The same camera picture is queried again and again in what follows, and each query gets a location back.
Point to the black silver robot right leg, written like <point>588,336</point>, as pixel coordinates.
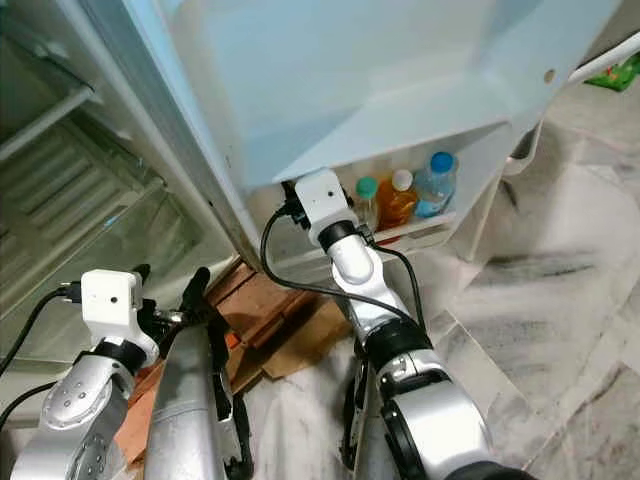
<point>360,420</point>

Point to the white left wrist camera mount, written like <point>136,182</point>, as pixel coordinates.
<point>110,300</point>

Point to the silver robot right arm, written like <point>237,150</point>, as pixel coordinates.
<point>440,420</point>

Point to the green packet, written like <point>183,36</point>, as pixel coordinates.
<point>615,72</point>

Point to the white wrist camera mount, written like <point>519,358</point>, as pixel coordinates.
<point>322,198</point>
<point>110,300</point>

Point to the blue cap water bottle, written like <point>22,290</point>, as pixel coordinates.
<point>437,185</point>

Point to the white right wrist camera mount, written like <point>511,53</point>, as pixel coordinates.
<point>322,198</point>

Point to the clear shelf with white trim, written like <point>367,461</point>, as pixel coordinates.
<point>60,108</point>

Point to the brown cardboard piece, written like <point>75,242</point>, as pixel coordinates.
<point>305,345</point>

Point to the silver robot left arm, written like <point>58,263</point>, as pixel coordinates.
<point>85,410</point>

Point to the glass fridge crisper cover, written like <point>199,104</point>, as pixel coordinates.
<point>90,250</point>

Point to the red brick stack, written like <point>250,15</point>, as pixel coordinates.
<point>260,310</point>

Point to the teal cap bottle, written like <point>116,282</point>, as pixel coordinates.
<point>366,195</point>

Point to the white cap orange drink bottle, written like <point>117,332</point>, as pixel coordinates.
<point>398,200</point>

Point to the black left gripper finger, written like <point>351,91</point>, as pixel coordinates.
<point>142,276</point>
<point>197,290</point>

